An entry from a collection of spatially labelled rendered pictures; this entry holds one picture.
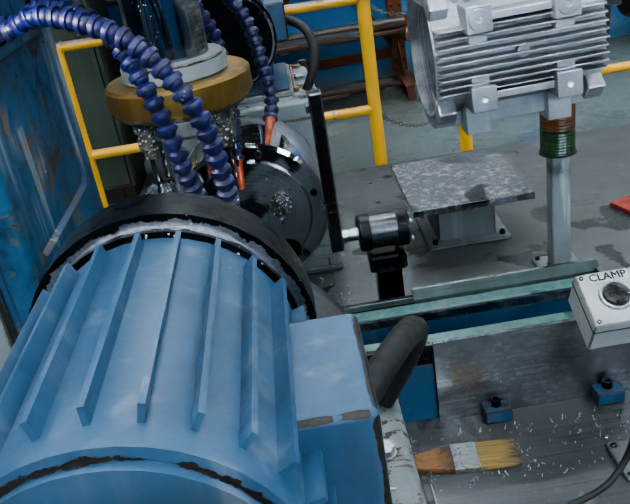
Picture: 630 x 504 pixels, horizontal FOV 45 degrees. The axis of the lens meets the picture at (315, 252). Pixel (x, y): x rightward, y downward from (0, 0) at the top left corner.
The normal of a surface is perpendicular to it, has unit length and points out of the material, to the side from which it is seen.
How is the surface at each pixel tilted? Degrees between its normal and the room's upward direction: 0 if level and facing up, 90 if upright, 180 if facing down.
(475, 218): 90
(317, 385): 0
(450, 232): 90
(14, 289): 90
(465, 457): 0
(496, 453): 2
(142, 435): 14
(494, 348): 90
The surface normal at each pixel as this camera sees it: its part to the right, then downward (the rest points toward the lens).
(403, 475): -0.15, -0.88
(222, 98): 0.68, 0.23
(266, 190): 0.07, 0.43
